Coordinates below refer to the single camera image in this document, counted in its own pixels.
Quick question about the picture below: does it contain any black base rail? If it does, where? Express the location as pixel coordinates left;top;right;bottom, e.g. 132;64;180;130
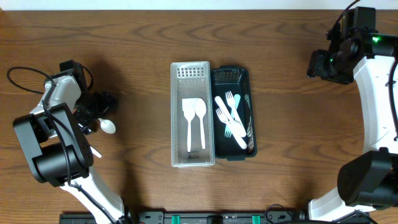
58;208;373;224

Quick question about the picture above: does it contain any white plastic utensil handle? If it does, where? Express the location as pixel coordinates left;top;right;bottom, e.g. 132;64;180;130
98;118;116;134

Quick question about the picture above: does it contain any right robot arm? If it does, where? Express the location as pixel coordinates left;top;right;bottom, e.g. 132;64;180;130
307;28;397;222

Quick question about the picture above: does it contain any white plastic spoon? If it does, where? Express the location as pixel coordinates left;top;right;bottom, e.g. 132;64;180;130
195;98;206;149
90;146;102;158
215;96;246;138
182;99;195;152

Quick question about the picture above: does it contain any clear plastic basket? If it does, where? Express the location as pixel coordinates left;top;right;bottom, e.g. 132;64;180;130
170;61;215;168

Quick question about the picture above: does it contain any white plastic fork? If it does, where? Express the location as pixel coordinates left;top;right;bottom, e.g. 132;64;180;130
225;91;242;124
224;94;241;138
216;108;248;149

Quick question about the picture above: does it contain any white plastic fork top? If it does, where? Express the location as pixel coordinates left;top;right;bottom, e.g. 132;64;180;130
224;94;241;138

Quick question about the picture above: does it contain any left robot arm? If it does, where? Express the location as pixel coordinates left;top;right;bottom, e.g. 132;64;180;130
12;74;136;223

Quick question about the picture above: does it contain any black plastic basket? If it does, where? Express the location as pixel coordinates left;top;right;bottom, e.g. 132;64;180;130
211;65;257;161

